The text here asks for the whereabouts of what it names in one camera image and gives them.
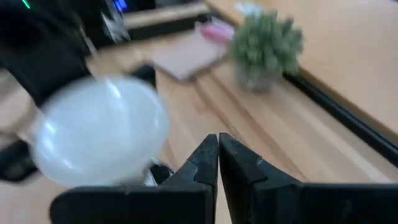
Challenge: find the light brown desk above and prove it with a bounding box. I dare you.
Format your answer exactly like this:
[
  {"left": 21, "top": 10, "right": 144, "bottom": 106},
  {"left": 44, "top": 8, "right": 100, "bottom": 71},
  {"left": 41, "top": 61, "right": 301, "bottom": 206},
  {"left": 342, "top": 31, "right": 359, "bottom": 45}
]
[{"left": 205, "top": 0, "right": 398, "bottom": 141}]

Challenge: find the white rectangular card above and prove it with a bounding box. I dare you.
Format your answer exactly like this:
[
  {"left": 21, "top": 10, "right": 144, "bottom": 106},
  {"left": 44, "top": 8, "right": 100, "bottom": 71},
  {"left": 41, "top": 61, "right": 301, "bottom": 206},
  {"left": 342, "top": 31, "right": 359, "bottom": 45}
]
[{"left": 233, "top": 1, "right": 269, "bottom": 17}]

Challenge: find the pink white package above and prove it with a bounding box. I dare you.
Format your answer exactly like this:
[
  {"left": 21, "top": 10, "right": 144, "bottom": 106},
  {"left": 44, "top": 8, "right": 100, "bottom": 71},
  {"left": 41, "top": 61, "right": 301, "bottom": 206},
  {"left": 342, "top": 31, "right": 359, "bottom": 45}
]
[{"left": 198, "top": 18, "right": 236, "bottom": 44}]

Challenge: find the green artificial potted plant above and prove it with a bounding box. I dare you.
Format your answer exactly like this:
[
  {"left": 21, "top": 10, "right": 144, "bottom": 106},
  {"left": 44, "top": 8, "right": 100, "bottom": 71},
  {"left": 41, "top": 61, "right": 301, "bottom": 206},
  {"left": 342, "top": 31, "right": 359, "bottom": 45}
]
[{"left": 228, "top": 11, "right": 305, "bottom": 93}]

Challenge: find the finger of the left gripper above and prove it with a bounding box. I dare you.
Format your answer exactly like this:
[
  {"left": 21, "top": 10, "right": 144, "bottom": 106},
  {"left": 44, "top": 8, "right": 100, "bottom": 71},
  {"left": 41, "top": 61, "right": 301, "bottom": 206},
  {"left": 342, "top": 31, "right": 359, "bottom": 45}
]
[
  {"left": 129, "top": 63, "right": 157, "bottom": 90},
  {"left": 0, "top": 139, "right": 38, "bottom": 183}
]

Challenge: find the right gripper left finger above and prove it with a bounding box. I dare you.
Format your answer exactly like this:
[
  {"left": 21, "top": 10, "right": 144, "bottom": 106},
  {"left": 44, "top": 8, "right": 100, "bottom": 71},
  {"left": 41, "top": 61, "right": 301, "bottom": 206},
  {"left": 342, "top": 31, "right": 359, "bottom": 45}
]
[{"left": 49, "top": 133, "right": 220, "bottom": 224}]

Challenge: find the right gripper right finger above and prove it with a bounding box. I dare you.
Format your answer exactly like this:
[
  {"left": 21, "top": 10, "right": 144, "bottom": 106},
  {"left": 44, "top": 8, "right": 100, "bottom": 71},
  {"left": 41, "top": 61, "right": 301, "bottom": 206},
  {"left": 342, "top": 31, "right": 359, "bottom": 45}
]
[{"left": 219, "top": 133, "right": 398, "bottom": 224}]

